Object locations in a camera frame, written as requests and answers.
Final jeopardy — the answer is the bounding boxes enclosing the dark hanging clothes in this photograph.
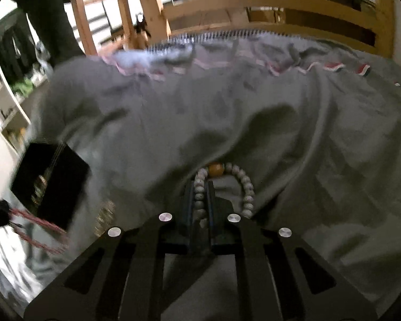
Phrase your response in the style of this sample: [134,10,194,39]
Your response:
[7,0,99,69]

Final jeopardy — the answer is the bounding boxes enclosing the wooden ladder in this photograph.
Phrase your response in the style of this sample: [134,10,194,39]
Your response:
[68,0,137,57]

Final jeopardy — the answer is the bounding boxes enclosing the white bead bracelet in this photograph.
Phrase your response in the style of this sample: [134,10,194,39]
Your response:
[193,162,256,228]

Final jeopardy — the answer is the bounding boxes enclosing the wooden bed frame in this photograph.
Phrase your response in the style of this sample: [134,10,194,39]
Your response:
[114,0,396,59]

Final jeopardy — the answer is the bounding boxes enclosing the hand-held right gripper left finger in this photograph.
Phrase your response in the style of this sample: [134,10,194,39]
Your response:
[24,181,201,321]

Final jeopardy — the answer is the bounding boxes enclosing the white shelf unit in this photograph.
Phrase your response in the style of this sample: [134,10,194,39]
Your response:
[0,10,49,156]

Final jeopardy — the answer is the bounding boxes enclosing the red braided cord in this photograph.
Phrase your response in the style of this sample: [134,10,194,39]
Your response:
[7,207,69,255]

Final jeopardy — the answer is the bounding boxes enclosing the black jewelry box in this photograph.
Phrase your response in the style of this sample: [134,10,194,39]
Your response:
[10,141,91,231]

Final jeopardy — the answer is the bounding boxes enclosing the grey bed blanket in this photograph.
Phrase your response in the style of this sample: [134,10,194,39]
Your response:
[0,37,401,318]

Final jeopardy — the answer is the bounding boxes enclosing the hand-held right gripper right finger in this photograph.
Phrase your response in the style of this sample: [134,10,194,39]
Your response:
[200,181,378,321]

